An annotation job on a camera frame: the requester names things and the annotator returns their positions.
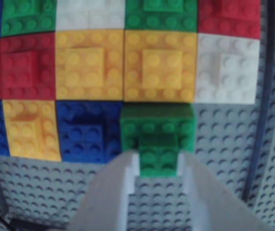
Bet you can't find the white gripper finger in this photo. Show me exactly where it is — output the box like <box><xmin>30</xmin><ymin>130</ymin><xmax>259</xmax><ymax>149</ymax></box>
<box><xmin>177</xmin><ymin>151</ymin><xmax>273</xmax><ymax>231</ymax></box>
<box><xmin>67</xmin><ymin>150</ymin><xmax>140</xmax><ymax>231</ymax></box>

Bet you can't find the green lego cube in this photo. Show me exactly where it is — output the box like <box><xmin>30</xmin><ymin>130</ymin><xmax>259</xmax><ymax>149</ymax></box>
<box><xmin>0</xmin><ymin>0</ymin><xmax>57</xmax><ymax>39</ymax></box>
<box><xmin>125</xmin><ymin>0</ymin><xmax>199</xmax><ymax>32</ymax></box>
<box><xmin>119</xmin><ymin>103</ymin><xmax>198</xmax><ymax>179</ymax></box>

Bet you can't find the yellow lego cube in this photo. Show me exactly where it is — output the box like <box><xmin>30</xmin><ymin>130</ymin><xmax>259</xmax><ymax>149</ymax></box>
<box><xmin>2</xmin><ymin>99</ymin><xmax>63</xmax><ymax>162</ymax></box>
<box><xmin>124</xmin><ymin>29</ymin><xmax>199</xmax><ymax>102</ymax></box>
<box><xmin>55</xmin><ymin>29</ymin><xmax>126</xmax><ymax>101</ymax></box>

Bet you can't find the white lego cube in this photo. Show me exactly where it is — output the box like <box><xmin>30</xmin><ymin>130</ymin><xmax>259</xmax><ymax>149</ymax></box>
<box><xmin>194</xmin><ymin>32</ymin><xmax>261</xmax><ymax>105</ymax></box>
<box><xmin>55</xmin><ymin>0</ymin><xmax>126</xmax><ymax>32</ymax></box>

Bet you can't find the grey lego baseplate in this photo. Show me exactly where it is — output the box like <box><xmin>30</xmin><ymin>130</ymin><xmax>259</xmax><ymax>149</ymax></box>
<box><xmin>0</xmin><ymin>0</ymin><xmax>275</xmax><ymax>231</ymax></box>

